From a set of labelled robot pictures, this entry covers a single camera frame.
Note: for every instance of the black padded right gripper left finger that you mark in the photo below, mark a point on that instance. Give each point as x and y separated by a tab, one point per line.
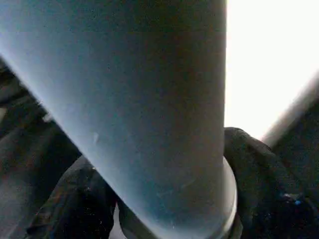
74	199

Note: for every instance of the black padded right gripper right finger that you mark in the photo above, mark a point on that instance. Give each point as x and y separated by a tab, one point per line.
269	189

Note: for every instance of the white plastic table top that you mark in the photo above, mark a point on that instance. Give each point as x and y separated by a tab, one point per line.
229	199

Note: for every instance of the white plastic table leg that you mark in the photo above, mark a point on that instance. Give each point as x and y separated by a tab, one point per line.
137	99

